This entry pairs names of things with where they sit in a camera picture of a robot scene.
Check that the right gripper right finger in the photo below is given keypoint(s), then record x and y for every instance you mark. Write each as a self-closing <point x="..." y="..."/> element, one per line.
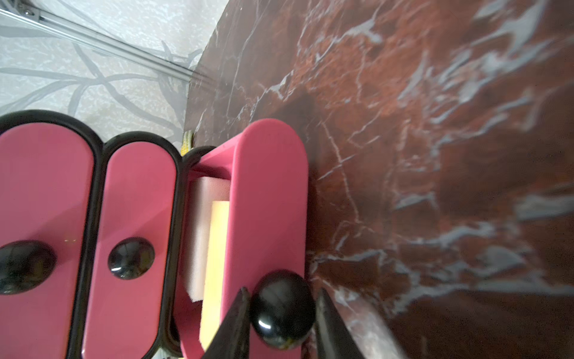
<point x="332" y="336"/>

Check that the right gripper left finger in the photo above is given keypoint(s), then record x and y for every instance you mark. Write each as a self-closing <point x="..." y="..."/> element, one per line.
<point x="232" y="340"/>

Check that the pale yellow foam sponge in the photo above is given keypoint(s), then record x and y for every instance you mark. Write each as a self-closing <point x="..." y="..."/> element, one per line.
<point x="213" y="287"/>

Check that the pink drawer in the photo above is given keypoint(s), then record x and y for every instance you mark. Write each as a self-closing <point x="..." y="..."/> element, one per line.
<point x="268" y="172"/>
<point x="46" y="176"/>
<point x="129" y="264"/>

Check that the pale pink foam sponge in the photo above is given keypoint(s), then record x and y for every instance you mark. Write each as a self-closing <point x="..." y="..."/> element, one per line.
<point x="202" y="192"/>

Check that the black drawer unit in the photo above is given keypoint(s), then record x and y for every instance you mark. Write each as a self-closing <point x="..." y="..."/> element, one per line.
<point x="28" y="263"/>

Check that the pink bottom drawer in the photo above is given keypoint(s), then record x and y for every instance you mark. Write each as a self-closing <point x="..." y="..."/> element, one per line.
<point x="268" y="172"/>

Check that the pink top drawer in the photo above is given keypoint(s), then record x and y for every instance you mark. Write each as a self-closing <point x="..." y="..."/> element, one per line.
<point x="46" y="176"/>

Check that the yellow work glove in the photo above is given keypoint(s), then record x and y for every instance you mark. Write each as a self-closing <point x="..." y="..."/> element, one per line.
<point x="187" y="142"/>

